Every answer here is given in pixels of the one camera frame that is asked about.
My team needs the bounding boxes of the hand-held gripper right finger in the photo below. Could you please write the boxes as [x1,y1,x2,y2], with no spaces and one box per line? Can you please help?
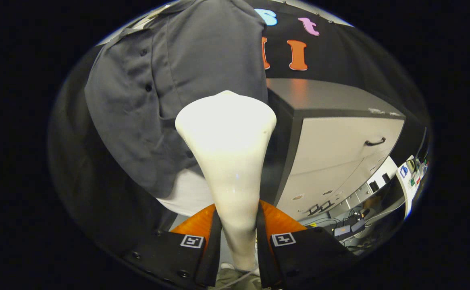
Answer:
[256,200,358,289]

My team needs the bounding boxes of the grey cabinet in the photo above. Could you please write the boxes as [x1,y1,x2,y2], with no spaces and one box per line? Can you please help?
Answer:
[261,78,406,221]

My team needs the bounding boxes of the white desk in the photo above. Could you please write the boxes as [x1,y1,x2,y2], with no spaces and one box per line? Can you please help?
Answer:
[396,155,429,218]

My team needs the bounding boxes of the white mannequin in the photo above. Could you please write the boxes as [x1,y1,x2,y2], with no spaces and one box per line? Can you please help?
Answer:
[156,167,215,217]

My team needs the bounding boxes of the grey button shirt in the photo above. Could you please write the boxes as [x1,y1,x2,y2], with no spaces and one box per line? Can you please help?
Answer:
[84,0,268,199]

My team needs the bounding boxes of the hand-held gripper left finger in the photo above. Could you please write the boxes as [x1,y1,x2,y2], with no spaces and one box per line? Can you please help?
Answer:
[123,203,223,288]

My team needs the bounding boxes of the black floor cables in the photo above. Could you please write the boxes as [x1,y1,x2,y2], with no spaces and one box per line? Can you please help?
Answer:
[304,205,381,252]

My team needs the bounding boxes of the person's olive trousers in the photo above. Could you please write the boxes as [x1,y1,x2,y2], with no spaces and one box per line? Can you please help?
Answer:
[213,267,268,290]

